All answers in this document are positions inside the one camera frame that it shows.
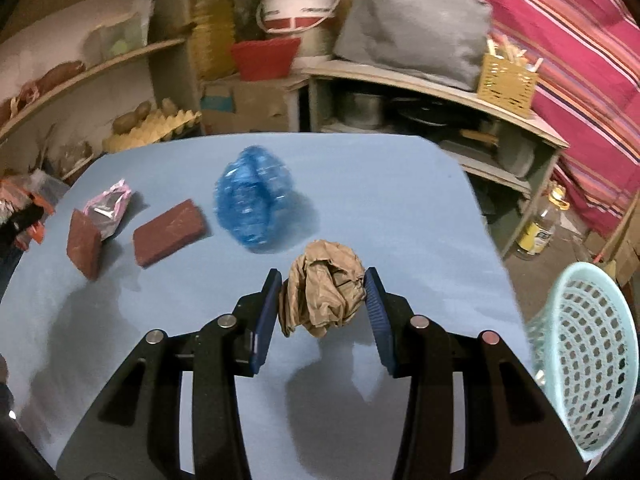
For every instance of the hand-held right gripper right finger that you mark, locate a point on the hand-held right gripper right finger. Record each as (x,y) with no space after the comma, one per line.
(380,325)

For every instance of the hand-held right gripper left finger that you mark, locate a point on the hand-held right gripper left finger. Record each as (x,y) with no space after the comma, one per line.
(265,325)

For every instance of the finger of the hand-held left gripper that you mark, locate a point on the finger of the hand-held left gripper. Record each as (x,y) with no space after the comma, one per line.
(20,222)

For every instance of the orange snack bag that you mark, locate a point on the orange snack bag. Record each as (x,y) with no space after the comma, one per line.
(20,195)

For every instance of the beige paper bag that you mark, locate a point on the beige paper bag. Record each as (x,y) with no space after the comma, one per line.
(322,290)

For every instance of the light blue plastic basket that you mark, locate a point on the light blue plastic basket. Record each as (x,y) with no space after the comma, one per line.
(585,360)

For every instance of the dark red box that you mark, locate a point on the dark red box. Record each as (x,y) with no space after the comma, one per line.
(85,245)
(170,232)

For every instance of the pink plastic wrapper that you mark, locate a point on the pink plastic wrapper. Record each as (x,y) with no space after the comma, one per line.
(107,207)

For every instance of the blue table cover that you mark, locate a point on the blue table cover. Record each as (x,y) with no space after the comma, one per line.
(375,200)

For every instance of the blue plastic bag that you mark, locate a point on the blue plastic bag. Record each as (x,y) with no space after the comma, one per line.
(252,197)

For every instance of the large potato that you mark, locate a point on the large potato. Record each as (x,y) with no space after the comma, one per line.
(131,117)

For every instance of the sweet potato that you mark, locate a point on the sweet potato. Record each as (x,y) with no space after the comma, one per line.
(62,75)

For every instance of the yellow egg carton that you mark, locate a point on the yellow egg carton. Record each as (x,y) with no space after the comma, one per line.
(150,132)

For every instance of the wooden shelf unit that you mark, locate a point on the wooden shelf unit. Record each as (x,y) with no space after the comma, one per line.
(100,67)

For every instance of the yellow capped bottle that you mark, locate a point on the yellow capped bottle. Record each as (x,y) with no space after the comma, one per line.
(540,230)

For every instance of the small potato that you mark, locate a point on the small potato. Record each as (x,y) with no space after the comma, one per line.
(169,106)

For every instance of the clear plastic container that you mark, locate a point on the clear plastic container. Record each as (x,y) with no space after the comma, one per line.
(120,35)

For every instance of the steel pot in cabinet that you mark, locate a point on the steel pot in cabinet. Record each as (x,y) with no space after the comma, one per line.
(361,110)

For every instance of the cardboard box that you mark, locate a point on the cardboard box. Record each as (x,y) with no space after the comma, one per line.
(250,105)

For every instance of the low wooden cabinet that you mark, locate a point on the low wooden cabinet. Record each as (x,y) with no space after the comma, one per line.
(540,170)

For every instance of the red plastic basin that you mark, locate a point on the red plastic basin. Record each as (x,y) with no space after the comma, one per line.
(265,60)

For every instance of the yellow peg basket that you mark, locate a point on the yellow peg basket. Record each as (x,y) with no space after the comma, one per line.
(505,85)

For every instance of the yellow oil bottle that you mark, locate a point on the yellow oil bottle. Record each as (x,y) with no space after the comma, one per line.
(212,25)

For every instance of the grey fabric cover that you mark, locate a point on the grey fabric cover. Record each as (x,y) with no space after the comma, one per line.
(415,25)

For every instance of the white plastic bucket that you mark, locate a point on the white plastic bucket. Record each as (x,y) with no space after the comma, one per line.
(300,2)

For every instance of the pink striped cloth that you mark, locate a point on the pink striped cloth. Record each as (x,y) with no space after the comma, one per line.
(575,35)

